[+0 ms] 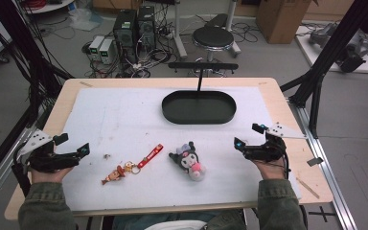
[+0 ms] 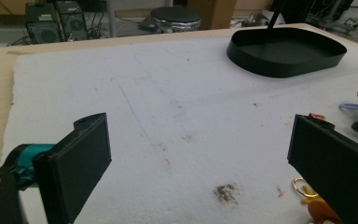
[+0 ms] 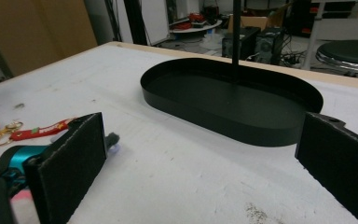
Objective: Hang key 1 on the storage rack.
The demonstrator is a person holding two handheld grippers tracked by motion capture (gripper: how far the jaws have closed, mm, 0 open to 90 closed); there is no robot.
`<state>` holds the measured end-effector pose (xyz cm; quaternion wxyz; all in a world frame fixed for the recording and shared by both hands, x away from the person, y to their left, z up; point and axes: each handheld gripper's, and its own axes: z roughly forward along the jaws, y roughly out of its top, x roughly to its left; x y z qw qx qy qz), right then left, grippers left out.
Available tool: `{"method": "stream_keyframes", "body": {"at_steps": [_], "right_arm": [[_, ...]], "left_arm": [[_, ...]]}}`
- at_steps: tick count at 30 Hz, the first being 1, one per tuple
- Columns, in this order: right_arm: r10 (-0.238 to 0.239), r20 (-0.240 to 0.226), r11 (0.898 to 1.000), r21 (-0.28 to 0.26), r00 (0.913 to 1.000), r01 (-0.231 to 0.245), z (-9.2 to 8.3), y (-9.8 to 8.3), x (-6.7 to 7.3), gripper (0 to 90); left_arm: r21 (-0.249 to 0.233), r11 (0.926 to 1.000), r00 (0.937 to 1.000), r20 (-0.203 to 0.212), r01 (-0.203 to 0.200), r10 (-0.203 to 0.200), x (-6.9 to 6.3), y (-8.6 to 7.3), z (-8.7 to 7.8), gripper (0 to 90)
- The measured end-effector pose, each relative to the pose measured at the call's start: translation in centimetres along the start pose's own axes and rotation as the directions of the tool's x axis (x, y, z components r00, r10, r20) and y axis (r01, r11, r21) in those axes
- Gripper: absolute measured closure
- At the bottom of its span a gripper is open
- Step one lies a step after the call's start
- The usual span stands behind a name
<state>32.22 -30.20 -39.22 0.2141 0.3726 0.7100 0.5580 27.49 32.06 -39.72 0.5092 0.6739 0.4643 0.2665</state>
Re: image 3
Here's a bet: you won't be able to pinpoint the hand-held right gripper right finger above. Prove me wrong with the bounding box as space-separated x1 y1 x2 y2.
295 111 358 224

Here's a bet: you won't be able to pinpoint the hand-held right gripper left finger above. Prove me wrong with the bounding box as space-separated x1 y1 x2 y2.
22 112 108 224

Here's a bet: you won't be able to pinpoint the red strap keychain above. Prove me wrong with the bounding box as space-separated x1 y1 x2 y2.
0 117 77 147

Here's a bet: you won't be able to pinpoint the grey fluffy keychain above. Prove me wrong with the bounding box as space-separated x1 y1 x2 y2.
104 132 121 154

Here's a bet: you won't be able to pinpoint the black oval tray stand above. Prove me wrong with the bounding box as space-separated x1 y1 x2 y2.
140 0 324 147

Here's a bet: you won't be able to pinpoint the pink soft thing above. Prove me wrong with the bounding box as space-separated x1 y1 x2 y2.
9 189 34 203

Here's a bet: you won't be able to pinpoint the round black stool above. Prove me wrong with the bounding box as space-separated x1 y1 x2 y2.
315 39 358 77

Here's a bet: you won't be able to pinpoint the black computer tower with fan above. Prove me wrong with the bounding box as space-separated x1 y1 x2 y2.
255 27 286 65

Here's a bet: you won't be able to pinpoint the brown wooden panel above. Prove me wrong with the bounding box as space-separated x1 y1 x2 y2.
0 0 99 77

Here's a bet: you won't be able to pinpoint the black computer case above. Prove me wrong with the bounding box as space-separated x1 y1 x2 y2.
222 27 261 61

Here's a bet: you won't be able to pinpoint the black stand pole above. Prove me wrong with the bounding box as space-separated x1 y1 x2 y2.
123 0 148 47

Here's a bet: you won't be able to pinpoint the cardboard box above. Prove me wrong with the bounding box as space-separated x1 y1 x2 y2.
227 14 269 32

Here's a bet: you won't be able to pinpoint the white board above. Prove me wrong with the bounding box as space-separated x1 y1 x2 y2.
141 0 171 47

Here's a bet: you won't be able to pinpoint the round white table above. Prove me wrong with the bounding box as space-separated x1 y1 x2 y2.
169 20 224 35

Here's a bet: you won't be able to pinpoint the red things on table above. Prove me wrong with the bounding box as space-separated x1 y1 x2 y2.
171 12 207 31

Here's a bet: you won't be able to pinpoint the white metal frame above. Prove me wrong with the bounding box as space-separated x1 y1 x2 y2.
302 0 358 71

